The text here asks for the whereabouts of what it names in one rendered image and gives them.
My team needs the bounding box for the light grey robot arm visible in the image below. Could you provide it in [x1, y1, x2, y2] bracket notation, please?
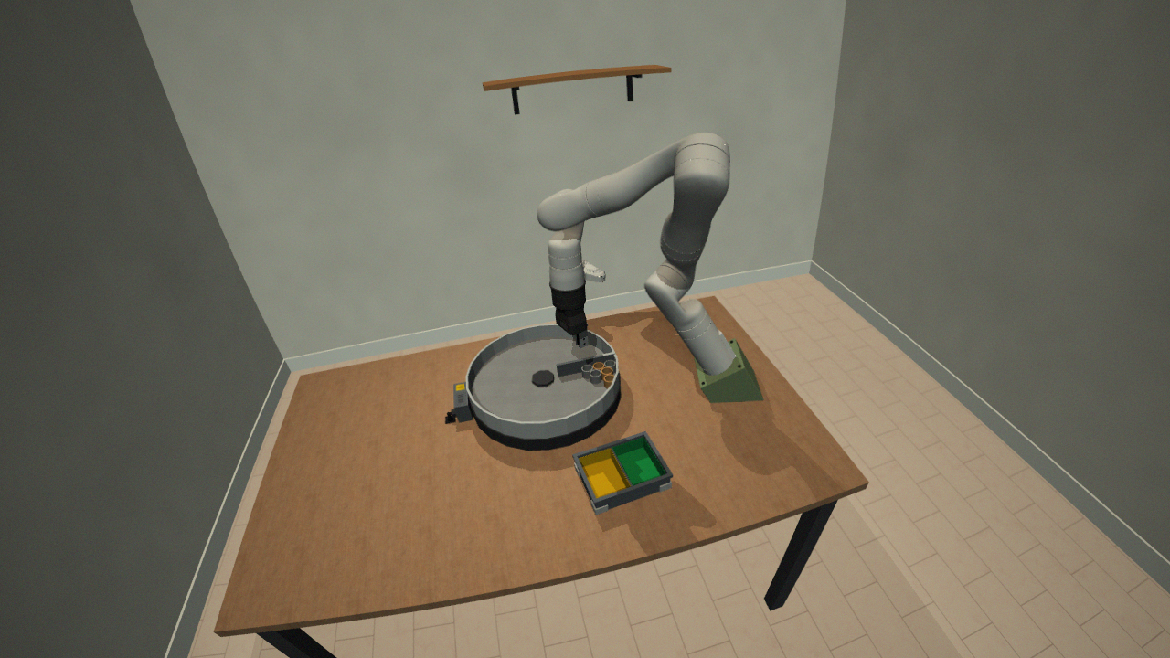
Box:
[537, 133, 736, 376]

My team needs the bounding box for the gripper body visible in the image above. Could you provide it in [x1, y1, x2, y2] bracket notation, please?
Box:
[549, 260, 605, 335]

